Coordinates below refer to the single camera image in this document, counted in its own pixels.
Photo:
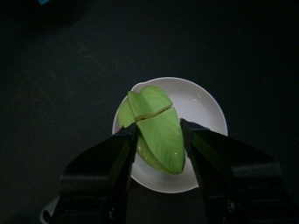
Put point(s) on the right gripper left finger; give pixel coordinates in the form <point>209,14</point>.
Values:
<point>98,180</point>

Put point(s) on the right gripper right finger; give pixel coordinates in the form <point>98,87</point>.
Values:
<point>238,180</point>

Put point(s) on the green leafy vegetable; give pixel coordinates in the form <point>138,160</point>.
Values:
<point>158,131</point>

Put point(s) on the grey utensil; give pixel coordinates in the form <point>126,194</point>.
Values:
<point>46,214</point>

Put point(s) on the white oval plate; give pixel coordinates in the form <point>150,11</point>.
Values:
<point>194,99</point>

